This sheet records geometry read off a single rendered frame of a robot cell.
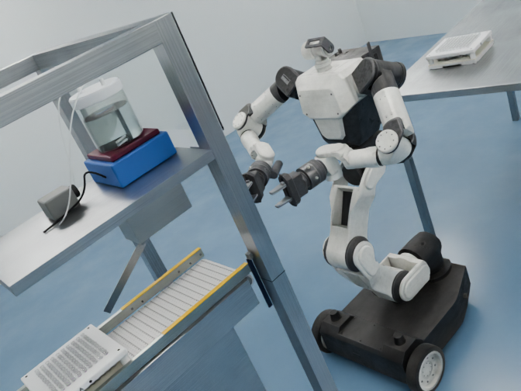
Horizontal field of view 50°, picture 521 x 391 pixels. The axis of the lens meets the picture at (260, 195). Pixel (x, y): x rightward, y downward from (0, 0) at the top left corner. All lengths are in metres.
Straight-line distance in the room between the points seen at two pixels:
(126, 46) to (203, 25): 4.67
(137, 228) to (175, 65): 0.55
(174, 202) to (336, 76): 0.72
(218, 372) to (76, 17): 4.18
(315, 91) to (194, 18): 4.05
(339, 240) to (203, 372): 0.77
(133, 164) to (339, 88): 0.82
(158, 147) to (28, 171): 3.77
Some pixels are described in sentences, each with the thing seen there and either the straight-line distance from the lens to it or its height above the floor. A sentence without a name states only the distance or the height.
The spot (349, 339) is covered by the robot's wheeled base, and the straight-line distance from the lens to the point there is 2.53.
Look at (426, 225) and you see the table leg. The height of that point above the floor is 0.11.
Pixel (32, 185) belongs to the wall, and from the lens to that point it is 5.39.
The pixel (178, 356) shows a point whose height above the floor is 0.86.
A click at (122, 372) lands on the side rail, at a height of 0.94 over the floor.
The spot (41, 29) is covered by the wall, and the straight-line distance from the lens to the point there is 5.43.
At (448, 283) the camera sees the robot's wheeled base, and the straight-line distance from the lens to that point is 2.68.
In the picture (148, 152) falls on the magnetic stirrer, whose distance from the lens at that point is 1.63.
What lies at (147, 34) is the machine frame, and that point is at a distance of 1.50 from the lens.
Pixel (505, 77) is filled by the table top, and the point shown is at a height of 0.89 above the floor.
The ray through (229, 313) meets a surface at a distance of 1.78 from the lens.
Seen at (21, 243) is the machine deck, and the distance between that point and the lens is 1.62.
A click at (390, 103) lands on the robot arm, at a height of 1.17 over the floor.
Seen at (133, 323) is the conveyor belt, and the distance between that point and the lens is 1.88.
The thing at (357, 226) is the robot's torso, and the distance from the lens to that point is 2.26.
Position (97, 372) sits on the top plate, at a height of 0.98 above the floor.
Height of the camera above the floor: 1.83
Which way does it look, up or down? 24 degrees down
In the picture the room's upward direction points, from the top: 24 degrees counter-clockwise
